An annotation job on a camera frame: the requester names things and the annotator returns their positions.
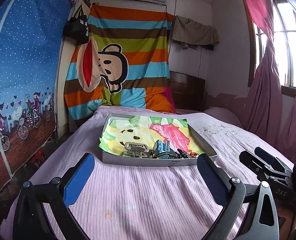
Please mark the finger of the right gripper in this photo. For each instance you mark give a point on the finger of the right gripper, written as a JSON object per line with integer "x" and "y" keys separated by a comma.
{"x": 262, "y": 170}
{"x": 271, "y": 160}

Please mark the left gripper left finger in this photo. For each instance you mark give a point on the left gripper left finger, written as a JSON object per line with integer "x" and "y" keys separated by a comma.
{"x": 72, "y": 183}

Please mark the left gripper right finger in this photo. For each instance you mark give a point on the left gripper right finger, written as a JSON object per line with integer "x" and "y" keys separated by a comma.
{"x": 223, "y": 189}

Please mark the blue kids smartwatch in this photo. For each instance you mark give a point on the blue kids smartwatch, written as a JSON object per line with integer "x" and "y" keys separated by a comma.
{"x": 160, "y": 147}

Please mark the pink curtain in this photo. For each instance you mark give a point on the pink curtain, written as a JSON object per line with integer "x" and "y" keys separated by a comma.
{"x": 262, "y": 111}

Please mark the pink pillow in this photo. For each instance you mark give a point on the pink pillow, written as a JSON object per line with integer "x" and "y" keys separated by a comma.
{"x": 224, "y": 115}

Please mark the colourful cartoon towel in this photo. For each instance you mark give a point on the colourful cartoon towel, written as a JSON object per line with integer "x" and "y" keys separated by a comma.
{"x": 147, "y": 130}

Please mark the dark wooden headboard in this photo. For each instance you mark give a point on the dark wooden headboard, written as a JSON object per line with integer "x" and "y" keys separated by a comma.
{"x": 188, "y": 91}

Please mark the window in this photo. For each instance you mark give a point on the window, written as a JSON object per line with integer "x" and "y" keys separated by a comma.
{"x": 284, "y": 44}

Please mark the striped monkey blanket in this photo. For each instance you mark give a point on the striped monkey blanket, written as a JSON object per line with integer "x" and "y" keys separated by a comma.
{"x": 124, "y": 63}

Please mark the khaki hanging garment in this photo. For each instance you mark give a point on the khaki hanging garment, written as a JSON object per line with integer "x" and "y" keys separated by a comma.
{"x": 189, "y": 33}

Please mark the black hanging bag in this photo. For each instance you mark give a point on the black hanging bag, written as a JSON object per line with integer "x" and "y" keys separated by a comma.
{"x": 77, "y": 27}

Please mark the blue fabric wardrobe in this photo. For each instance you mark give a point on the blue fabric wardrobe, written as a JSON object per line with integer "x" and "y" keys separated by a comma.
{"x": 30, "y": 41}

